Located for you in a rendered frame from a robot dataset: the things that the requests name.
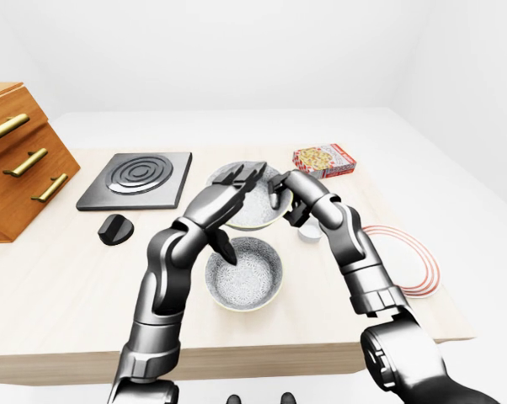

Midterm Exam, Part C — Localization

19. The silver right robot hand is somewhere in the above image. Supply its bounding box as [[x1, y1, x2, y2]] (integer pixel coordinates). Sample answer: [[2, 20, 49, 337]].
[[268, 169, 331, 228]]

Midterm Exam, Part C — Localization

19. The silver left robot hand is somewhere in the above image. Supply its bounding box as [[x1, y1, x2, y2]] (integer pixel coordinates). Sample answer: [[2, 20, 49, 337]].
[[184, 162, 268, 266]]

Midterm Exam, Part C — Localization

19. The patterned grey bowl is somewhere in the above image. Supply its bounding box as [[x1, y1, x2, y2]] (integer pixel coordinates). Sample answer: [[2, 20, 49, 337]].
[[205, 161, 295, 231], [205, 237, 285, 312]]

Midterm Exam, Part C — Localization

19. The flat dark stove plate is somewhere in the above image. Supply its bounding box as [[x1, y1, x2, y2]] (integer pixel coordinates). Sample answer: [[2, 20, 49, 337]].
[[75, 151, 194, 212]]

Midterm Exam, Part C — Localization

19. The white plate with red rings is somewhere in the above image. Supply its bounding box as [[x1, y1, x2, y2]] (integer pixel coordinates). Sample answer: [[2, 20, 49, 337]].
[[360, 225, 442, 300]]

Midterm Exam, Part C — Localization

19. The red printed food box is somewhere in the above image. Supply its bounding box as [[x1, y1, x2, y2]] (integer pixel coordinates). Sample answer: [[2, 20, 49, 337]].
[[291, 144, 357, 180]]

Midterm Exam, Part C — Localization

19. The small white cup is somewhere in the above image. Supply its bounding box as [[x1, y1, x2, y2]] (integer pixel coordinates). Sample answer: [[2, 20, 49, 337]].
[[297, 222, 323, 244]]

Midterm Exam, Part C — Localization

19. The round black knob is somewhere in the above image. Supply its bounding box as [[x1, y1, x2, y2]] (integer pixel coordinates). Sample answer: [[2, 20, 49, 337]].
[[97, 213, 136, 247]]

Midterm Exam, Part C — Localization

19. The wooden drawer, largest front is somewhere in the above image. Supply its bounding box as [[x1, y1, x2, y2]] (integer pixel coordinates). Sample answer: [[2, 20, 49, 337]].
[[0, 146, 82, 244]]

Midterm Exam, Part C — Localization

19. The wooden drawer, mid-sized front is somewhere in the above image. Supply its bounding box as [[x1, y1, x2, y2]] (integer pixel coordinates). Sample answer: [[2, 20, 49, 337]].
[[0, 122, 66, 203]]

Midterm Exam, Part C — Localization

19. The wooden drawer, smallest front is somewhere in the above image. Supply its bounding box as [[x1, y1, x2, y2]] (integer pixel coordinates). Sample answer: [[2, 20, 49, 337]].
[[0, 87, 49, 166]]

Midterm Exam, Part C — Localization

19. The brass drawer handle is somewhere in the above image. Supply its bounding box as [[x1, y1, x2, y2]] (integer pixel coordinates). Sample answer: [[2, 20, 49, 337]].
[[0, 113, 30, 143], [3, 147, 49, 178], [30, 173, 69, 204]]

